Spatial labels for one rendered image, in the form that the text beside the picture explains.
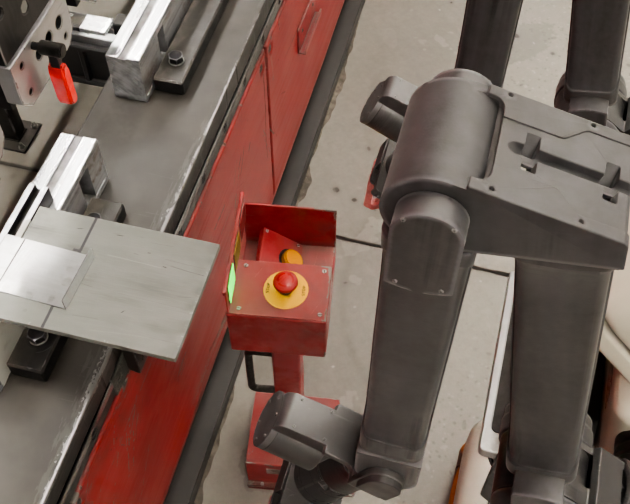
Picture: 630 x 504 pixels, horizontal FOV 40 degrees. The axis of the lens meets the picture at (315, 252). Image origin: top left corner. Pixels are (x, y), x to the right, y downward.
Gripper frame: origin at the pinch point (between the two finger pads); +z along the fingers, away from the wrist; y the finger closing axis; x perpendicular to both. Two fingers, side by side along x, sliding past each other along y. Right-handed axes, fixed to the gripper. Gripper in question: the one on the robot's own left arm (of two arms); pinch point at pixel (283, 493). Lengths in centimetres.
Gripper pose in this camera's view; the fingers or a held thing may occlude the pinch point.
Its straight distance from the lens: 102.6
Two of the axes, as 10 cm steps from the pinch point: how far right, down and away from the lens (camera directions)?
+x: 8.6, 4.5, 2.4
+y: -2.6, 7.9, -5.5
